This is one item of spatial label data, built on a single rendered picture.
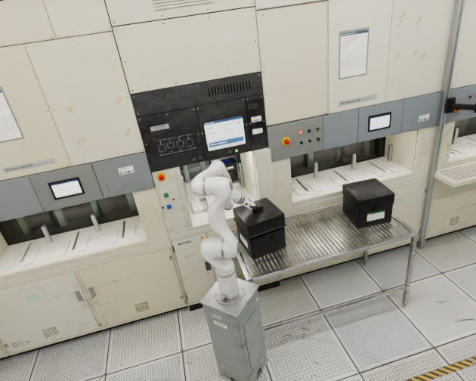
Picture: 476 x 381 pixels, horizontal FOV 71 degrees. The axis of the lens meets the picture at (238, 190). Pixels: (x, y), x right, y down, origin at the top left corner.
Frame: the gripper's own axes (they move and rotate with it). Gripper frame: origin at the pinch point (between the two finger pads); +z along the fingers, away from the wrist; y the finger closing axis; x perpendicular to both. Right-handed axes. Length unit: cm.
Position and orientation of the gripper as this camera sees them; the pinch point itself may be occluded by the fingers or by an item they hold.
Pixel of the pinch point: (256, 208)
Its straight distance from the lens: 240.4
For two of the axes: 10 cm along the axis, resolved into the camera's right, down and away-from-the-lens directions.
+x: -5.6, 8.2, 1.3
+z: 7.4, 4.2, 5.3
